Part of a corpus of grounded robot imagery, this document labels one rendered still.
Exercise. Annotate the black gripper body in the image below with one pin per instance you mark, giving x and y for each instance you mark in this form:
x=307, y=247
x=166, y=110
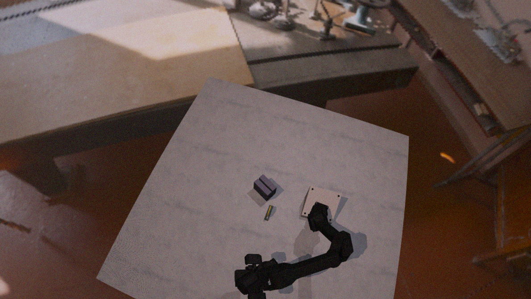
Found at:
x=254, y=259

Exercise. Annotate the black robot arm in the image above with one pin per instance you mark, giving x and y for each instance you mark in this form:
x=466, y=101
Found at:
x=285, y=274

